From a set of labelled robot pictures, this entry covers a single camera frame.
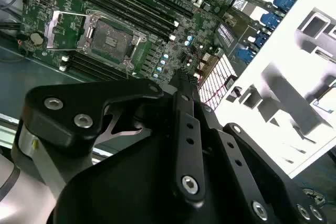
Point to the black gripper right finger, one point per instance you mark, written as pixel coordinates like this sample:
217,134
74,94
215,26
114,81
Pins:
231,155

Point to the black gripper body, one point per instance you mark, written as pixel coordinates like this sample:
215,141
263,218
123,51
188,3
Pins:
126,195

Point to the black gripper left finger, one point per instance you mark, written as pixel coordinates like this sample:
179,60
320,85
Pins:
65,108

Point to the metal socket cover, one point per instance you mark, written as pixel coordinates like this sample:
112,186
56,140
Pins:
51,31

